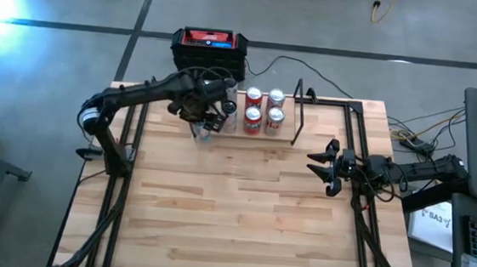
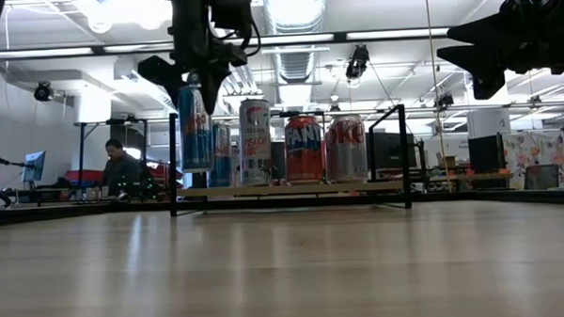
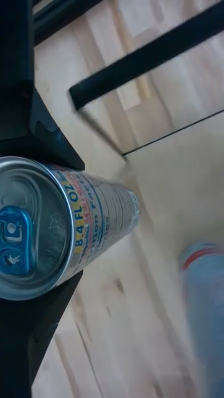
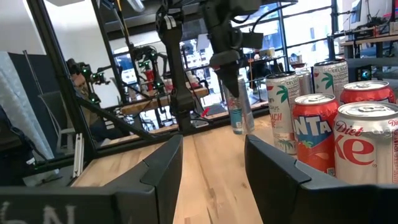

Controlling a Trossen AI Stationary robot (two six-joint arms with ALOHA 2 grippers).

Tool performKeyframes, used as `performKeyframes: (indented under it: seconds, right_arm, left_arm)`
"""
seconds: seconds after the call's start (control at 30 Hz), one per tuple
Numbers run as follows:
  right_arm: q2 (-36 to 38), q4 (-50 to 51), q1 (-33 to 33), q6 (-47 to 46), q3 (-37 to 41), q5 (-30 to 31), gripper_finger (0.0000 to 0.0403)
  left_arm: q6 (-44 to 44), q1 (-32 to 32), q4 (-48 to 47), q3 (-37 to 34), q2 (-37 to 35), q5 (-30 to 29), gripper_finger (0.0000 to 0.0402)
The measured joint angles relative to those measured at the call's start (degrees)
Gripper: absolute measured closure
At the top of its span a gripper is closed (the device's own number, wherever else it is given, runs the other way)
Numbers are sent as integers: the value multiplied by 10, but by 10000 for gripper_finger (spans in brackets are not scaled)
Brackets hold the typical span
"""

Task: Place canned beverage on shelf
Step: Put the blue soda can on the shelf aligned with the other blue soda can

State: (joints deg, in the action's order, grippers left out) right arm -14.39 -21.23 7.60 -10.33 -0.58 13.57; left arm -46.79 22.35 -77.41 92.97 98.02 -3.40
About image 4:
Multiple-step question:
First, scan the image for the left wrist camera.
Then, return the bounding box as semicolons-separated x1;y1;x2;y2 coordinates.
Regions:
241;30;264;50

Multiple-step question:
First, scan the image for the black aluminium table frame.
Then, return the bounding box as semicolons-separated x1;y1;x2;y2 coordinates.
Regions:
26;0;272;175

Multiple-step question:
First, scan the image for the grey chair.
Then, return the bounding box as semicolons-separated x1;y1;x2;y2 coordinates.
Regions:
37;90;80;147

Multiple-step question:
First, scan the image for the person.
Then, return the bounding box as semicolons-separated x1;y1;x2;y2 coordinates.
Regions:
70;73;125;141

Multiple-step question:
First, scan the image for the wooden workbench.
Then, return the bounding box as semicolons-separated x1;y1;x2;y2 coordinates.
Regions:
120;87;210;116

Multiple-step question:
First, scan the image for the blue Red Bull can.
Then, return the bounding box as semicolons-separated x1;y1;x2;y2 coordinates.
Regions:
223;74;256;136
295;68;315;97

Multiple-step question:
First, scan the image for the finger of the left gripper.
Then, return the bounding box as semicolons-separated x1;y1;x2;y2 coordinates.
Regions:
215;63;241;99

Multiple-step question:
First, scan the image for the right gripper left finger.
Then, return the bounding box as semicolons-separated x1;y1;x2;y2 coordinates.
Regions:
0;134;184;224

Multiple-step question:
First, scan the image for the orange Fanta can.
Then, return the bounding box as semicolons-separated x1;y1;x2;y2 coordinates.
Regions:
339;80;397;105
292;93;340;177

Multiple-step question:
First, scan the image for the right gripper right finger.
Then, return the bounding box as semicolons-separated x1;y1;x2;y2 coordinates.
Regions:
244;134;398;224

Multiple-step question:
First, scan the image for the grey fabric panel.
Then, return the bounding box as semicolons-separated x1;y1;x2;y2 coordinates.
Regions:
0;51;55;160

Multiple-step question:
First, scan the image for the silver Diet Coke can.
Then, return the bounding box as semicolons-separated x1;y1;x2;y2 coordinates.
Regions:
333;101;398;185

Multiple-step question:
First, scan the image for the white aluminium bar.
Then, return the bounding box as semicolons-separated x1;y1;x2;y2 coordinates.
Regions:
72;133;85;179

